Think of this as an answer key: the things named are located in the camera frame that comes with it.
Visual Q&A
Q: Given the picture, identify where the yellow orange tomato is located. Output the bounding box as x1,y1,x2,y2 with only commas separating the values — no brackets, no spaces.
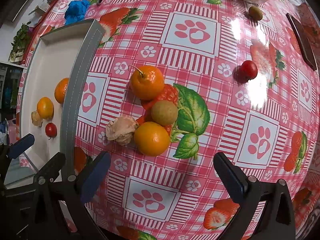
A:
37,97,54,120

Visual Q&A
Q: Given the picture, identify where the smooth yellow orange fruit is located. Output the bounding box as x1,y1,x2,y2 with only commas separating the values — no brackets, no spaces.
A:
133,121,170,157

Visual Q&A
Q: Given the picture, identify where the brown kiwi in cluster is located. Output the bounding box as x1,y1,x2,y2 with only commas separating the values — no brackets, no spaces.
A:
151,100,178,126

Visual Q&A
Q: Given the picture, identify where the white square tray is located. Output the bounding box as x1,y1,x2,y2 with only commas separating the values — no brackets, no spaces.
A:
19,19,104,181

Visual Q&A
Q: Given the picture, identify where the stemmed orange tangerine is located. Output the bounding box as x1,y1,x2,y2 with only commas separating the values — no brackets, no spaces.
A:
130,65,164,101

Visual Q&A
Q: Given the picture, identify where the green potted plant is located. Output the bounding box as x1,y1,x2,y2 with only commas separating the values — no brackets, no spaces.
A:
9,21,33,63

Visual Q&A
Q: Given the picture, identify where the red cherry tomato on table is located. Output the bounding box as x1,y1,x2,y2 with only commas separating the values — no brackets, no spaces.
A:
240,60,258,80

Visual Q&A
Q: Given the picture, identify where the blue rubber glove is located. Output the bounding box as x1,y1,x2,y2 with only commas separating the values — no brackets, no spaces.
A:
65,0,90,25

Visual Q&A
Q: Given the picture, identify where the brown kiwi on table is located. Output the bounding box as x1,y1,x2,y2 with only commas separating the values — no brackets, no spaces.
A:
248,6,263,22

